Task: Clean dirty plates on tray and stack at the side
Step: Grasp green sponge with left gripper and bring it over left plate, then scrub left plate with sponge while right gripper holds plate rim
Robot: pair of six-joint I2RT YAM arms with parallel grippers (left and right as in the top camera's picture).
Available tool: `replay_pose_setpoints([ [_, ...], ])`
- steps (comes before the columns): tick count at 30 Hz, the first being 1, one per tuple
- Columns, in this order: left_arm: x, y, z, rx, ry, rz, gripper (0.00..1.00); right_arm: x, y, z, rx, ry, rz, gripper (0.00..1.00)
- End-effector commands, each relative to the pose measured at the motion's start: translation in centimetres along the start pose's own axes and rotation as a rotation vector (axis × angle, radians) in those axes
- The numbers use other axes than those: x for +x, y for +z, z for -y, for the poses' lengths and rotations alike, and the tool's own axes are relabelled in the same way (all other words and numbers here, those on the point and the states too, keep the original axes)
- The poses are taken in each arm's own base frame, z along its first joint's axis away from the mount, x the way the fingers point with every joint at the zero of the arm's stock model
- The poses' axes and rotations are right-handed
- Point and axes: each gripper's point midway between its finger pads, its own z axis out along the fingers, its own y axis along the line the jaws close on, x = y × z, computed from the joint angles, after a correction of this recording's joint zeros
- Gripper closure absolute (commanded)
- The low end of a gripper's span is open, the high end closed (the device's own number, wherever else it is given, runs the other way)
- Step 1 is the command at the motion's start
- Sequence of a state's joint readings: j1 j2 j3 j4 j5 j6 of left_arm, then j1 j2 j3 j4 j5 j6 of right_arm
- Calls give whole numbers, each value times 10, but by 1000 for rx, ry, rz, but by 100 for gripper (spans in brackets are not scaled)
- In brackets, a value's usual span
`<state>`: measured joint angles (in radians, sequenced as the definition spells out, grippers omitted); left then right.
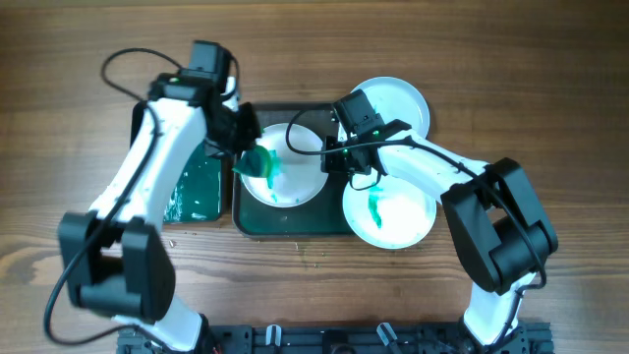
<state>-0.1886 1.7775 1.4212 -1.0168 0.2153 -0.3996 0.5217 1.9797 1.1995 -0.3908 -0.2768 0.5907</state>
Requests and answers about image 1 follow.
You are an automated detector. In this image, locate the small green water tray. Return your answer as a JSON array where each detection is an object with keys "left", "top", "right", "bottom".
[{"left": 119, "top": 98, "right": 225, "bottom": 226}]

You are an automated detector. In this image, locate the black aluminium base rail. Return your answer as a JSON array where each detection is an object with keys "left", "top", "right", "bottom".
[{"left": 116, "top": 322, "right": 555, "bottom": 354}]

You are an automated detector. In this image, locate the large dark serving tray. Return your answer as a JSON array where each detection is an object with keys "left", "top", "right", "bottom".
[{"left": 232, "top": 102, "right": 353, "bottom": 239}]

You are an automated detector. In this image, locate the green yellow sponge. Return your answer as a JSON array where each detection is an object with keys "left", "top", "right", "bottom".
[{"left": 232, "top": 146, "right": 273, "bottom": 178}]

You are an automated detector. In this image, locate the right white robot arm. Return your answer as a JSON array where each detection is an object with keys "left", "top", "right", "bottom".
[{"left": 320, "top": 120, "right": 558, "bottom": 353}]

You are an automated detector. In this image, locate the white plate stained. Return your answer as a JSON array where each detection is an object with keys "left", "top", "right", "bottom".
[
  {"left": 240, "top": 123, "right": 328, "bottom": 207},
  {"left": 353, "top": 77, "right": 430, "bottom": 139},
  {"left": 342, "top": 174, "right": 436, "bottom": 250}
]

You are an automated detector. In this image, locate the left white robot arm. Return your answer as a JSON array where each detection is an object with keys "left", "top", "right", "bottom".
[{"left": 44, "top": 70, "right": 259, "bottom": 353}]

